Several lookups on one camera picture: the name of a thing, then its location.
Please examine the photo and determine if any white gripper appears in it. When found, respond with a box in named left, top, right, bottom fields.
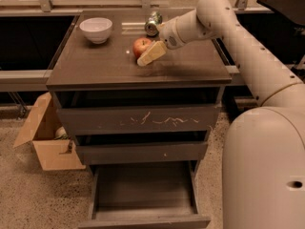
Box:
left=137, top=17, right=185, bottom=67

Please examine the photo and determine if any grey open bottom drawer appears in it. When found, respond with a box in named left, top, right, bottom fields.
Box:
left=78, top=161, right=211, bottom=229

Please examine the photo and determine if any grey middle drawer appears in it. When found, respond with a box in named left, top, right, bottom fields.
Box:
left=76, top=142, right=208, bottom=165

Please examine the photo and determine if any white object in box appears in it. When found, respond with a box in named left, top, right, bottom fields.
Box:
left=54, top=127, right=68, bottom=139

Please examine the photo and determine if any grey drawer cabinet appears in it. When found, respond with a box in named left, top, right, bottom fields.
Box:
left=46, top=8, right=233, bottom=177

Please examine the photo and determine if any red apple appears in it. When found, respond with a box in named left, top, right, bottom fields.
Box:
left=132, top=37, right=152, bottom=58

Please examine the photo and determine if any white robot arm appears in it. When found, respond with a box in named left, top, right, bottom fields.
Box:
left=137, top=0, right=305, bottom=229

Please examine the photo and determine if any black desk with legs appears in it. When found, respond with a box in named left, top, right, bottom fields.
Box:
left=236, top=0, right=305, bottom=70

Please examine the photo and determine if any open cardboard box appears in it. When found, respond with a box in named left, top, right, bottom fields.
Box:
left=13, top=93, right=86, bottom=171

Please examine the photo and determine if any white ceramic bowl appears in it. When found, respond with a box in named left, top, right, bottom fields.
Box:
left=79, top=17, right=112, bottom=44

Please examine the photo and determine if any grey top drawer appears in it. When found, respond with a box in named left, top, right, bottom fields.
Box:
left=57, top=104, right=220, bottom=135

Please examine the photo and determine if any green soda can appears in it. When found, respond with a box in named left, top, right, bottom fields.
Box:
left=144, top=11, right=163, bottom=36

